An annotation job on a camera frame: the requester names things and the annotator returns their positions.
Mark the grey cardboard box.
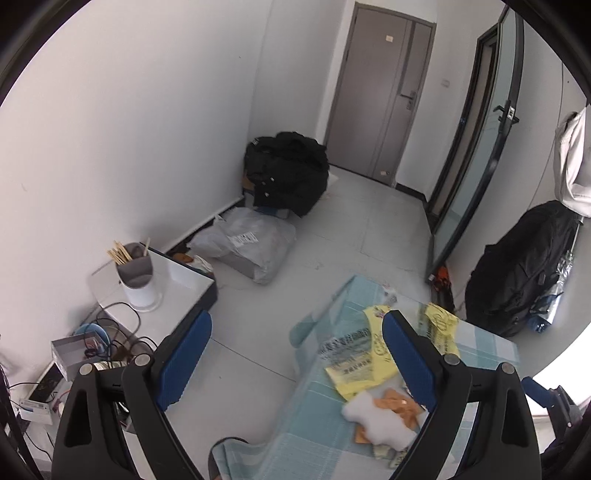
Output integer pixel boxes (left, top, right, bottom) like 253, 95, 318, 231
50, 335, 109, 382

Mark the grey door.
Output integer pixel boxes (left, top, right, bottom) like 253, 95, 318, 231
325, 3, 436, 186

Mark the teal plaid tablecloth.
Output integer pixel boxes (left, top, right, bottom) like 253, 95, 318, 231
211, 276, 520, 479

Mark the glass sliding door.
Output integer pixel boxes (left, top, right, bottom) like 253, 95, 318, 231
426, 7, 525, 283

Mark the brown snack packet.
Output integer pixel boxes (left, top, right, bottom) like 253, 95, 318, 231
353, 388, 428, 445

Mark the black cable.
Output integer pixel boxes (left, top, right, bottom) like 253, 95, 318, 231
82, 301, 160, 365

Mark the black backpack on floor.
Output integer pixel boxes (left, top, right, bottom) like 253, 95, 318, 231
243, 132, 329, 217

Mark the black hanging jacket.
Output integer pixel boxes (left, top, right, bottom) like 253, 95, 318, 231
465, 200, 580, 338

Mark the white cylindrical holder cup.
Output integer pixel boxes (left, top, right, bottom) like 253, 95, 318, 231
108, 241, 162, 312

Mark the white side table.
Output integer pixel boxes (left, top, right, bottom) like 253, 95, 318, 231
88, 249, 217, 343

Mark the yellow plastic bag right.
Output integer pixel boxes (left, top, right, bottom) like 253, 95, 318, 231
420, 303, 460, 356

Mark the white hanging garment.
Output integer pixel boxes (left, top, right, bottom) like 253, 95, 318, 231
553, 108, 590, 218

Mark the silver folded umbrella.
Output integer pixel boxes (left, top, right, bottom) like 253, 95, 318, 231
528, 216, 584, 333

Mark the yellow plastic bag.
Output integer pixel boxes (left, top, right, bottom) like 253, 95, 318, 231
420, 303, 460, 356
321, 305, 399, 401

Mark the grey parcel bag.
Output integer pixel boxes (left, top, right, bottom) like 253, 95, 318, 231
187, 207, 297, 285

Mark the green patterned wrapper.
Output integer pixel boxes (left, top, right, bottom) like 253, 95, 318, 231
373, 445, 408, 470

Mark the blue round bowl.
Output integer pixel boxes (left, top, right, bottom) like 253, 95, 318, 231
74, 323, 111, 348

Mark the yellow plastic bag left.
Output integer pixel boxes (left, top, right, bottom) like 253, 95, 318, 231
321, 305, 399, 401

